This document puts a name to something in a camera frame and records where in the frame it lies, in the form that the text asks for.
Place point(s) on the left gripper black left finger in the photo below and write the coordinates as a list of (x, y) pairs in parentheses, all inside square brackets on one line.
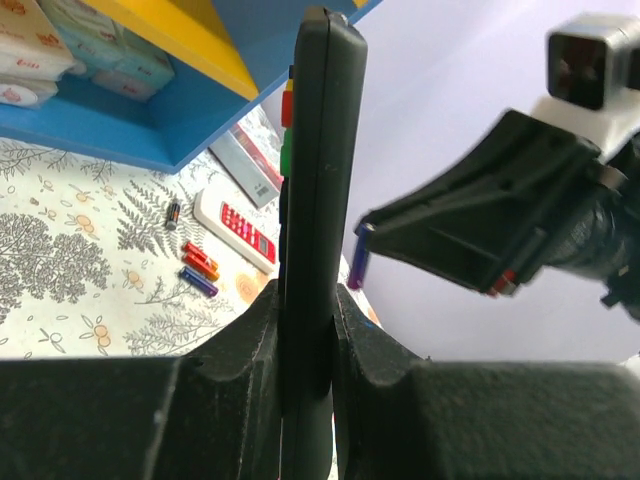
[(213, 413)]

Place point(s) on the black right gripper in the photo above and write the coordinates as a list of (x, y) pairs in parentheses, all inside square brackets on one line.
[(497, 215)]

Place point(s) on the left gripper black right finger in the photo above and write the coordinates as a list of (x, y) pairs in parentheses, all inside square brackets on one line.
[(399, 416)]

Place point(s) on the red yellow battery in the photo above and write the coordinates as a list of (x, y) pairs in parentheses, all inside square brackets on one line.
[(194, 261), (189, 247)]

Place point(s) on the black tv remote control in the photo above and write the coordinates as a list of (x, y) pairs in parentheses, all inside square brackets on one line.
[(329, 69)]

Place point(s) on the black grey battery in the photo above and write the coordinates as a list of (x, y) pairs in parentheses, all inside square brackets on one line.
[(173, 214)]

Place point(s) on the red toothpaste box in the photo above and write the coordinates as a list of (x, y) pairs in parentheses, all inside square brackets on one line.
[(252, 161)]

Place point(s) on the blue and yellow shelf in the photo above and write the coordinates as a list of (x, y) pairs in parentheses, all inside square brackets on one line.
[(227, 57)]

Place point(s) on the white orange soap box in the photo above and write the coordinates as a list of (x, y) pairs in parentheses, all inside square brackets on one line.
[(30, 45)]

